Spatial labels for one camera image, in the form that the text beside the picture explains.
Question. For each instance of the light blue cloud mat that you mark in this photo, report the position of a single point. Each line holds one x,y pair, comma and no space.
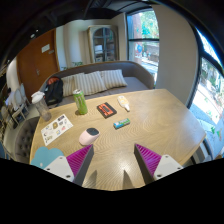
44,156

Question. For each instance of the wooden glass cabinet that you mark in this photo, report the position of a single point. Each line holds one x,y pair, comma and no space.
103,43

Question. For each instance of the white sticker sheet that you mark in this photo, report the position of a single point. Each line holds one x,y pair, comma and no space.
55,129

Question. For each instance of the striped pillow left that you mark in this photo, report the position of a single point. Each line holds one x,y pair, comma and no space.
68,85

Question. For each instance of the green drink can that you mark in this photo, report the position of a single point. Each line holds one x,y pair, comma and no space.
80,101

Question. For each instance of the brown wooden door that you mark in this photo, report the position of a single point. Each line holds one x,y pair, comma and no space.
37,61

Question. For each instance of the black orange box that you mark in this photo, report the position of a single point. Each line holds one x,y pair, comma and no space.
106,110

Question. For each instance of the striped pillow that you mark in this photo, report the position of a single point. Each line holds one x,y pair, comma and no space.
113,78
90,83
68,85

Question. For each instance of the clear shaker bottle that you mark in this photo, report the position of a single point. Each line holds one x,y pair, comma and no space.
40,104

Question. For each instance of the grey sofa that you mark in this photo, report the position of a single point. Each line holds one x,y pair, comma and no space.
136,77

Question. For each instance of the green candy pack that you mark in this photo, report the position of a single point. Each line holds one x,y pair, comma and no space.
121,123

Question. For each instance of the grey tufted chair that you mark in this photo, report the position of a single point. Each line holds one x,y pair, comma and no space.
24,140

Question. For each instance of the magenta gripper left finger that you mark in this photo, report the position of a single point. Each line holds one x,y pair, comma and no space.
73,167

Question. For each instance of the striped pillow middle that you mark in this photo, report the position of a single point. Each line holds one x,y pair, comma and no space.
90,83

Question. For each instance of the black backpack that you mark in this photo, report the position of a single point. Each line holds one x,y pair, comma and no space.
53,91

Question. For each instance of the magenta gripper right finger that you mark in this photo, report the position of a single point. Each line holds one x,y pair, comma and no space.
154,166

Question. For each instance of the striped pillow right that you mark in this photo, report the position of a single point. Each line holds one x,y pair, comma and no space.
113,78

